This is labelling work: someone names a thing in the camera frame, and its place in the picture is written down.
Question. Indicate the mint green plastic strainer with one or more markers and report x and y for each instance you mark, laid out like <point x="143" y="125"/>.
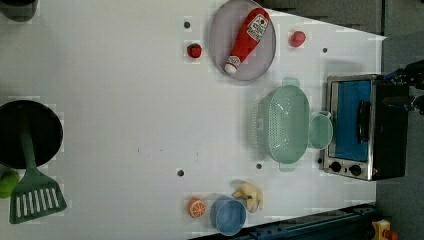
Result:
<point x="280" y="123"/>

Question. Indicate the small red tomato toy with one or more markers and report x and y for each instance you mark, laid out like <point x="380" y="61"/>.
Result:
<point x="194" y="50"/>

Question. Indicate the orange slice toy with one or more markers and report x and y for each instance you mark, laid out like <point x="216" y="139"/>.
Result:
<point x="196" y="207"/>

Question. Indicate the peeled banana toy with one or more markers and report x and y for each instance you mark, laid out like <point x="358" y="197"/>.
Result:
<point x="252" y="195"/>

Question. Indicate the round grey plate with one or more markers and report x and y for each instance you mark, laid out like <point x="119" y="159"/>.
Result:
<point x="222" y="35"/>

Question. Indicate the blue cup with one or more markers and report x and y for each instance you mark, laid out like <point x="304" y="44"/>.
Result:
<point x="228" y="215"/>

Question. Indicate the red ketchup bottle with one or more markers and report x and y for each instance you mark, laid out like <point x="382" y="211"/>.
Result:
<point x="249" y="36"/>

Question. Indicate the mint green cup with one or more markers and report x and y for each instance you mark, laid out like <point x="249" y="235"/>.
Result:
<point x="320" y="132"/>

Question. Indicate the red strawberry toy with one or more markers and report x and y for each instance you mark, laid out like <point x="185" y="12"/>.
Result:
<point x="297" y="39"/>

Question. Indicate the black silver toaster oven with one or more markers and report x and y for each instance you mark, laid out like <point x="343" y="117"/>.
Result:
<point x="370" y="125"/>

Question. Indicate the black frying pan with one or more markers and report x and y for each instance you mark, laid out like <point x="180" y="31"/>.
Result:
<point x="43" y="125"/>

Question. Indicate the green slotted spatula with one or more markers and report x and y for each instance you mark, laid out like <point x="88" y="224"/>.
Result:
<point x="36" y="195"/>

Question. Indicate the green toy vegetable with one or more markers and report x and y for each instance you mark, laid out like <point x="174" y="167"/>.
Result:
<point x="8" y="182"/>

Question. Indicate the black cylinder post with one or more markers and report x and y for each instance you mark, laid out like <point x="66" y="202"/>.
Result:
<point x="19" y="10"/>

